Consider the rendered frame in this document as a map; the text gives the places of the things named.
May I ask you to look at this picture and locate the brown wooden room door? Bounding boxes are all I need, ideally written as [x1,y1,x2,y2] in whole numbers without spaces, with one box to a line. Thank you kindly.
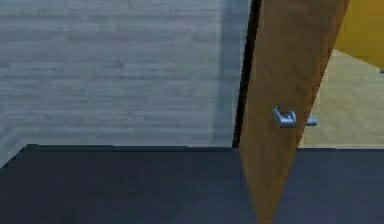
[239,0,351,224]

